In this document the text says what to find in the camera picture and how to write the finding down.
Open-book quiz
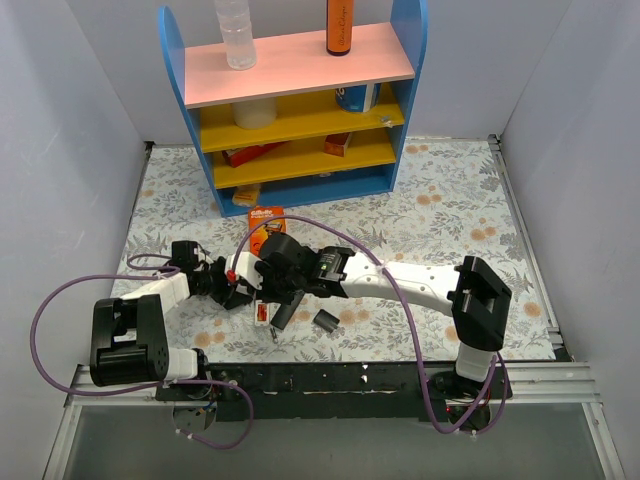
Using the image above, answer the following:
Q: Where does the yellow packet on shelf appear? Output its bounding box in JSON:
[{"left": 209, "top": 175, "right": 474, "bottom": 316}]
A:
[{"left": 232, "top": 184, "right": 261, "bottom": 208}]

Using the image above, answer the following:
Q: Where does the clear plastic bottle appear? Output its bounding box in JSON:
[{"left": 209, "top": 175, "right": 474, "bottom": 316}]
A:
[{"left": 214, "top": 0, "right": 257, "bottom": 71}]

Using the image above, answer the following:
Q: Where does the orange cologne bottle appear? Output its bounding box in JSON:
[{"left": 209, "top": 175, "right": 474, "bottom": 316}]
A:
[{"left": 326, "top": 0, "right": 354, "bottom": 56}]

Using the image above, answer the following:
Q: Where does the white cup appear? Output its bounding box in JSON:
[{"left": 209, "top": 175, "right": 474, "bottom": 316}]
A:
[{"left": 231, "top": 97, "right": 277, "bottom": 130}]

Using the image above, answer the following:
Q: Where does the black remote control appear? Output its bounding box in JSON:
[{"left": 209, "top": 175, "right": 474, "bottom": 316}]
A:
[{"left": 270, "top": 292, "right": 304, "bottom": 331}]

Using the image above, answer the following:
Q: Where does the aluminium frame rail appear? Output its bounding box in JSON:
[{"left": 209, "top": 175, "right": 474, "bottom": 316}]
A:
[{"left": 56, "top": 362, "right": 624, "bottom": 479}]

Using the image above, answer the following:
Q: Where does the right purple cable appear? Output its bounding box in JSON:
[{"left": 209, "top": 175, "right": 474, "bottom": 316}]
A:
[{"left": 232, "top": 215, "right": 511, "bottom": 435}]

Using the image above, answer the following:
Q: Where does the red box on shelf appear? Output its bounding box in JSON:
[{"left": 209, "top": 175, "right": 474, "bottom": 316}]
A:
[{"left": 221, "top": 141, "right": 287, "bottom": 168}]

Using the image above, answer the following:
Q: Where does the floral table mat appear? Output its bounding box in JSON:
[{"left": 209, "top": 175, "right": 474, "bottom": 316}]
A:
[{"left": 124, "top": 138, "right": 554, "bottom": 363}]

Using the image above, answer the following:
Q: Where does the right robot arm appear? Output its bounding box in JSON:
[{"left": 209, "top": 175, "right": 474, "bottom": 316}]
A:
[{"left": 254, "top": 233, "right": 512, "bottom": 398}]

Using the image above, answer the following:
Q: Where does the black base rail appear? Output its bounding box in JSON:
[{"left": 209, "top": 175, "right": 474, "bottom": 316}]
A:
[{"left": 155, "top": 361, "right": 528, "bottom": 425}]

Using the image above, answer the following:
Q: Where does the orange box on shelf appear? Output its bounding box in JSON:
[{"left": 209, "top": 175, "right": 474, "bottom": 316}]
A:
[{"left": 324, "top": 132, "right": 353, "bottom": 157}]

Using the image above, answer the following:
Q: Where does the blue white can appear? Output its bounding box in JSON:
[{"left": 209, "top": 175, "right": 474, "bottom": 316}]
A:
[{"left": 335, "top": 83, "right": 381, "bottom": 113}]

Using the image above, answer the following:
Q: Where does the orange razor box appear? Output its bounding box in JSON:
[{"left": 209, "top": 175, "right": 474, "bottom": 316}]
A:
[{"left": 248, "top": 207, "right": 286, "bottom": 255}]

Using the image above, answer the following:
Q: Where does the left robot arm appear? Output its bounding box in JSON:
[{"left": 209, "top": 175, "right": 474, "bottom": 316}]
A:
[{"left": 90, "top": 240, "right": 252, "bottom": 400}]

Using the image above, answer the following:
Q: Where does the black battery cover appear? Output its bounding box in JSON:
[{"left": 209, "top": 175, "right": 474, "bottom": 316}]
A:
[{"left": 313, "top": 309, "right": 340, "bottom": 333}]

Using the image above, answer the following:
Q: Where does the blue shelf unit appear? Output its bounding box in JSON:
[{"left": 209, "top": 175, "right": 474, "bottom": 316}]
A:
[{"left": 157, "top": 1, "right": 428, "bottom": 217}]

